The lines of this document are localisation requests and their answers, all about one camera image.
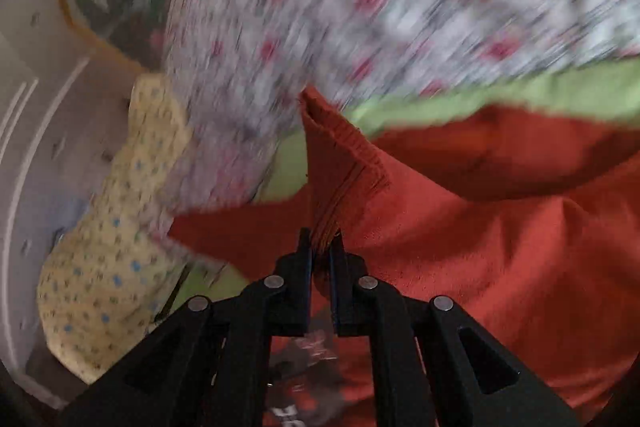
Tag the white red floral bedsheet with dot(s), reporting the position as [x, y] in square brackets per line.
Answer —
[237, 67]

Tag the red knit sweater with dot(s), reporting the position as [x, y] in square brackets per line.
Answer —
[529, 221]

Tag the light green bed sheet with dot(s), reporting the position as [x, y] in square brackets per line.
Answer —
[602, 91]

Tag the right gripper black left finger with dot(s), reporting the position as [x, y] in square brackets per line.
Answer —
[208, 363]

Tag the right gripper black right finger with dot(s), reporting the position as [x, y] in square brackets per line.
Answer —
[432, 363]

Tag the yellow dotted pillow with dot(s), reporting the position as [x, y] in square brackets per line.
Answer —
[102, 286]

